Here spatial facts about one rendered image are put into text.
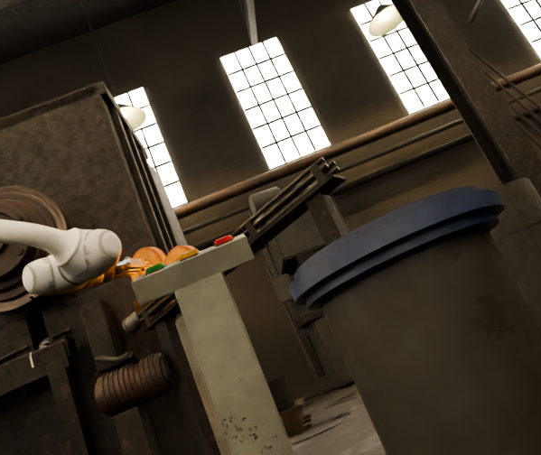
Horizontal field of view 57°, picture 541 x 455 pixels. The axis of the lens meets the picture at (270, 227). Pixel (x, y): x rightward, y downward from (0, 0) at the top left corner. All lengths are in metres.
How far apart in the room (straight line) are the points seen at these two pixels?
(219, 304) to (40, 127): 1.55
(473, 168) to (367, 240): 8.47
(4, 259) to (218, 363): 1.13
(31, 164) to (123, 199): 0.43
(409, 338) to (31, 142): 1.96
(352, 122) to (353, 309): 8.37
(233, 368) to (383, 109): 8.39
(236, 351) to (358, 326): 0.36
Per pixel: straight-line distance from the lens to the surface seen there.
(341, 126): 8.90
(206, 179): 8.55
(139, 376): 1.58
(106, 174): 2.13
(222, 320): 0.96
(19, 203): 2.00
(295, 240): 5.94
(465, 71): 5.38
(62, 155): 2.24
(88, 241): 1.28
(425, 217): 0.59
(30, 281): 1.41
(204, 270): 0.97
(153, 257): 1.63
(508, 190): 3.49
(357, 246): 0.59
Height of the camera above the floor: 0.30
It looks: 17 degrees up
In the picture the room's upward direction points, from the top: 23 degrees counter-clockwise
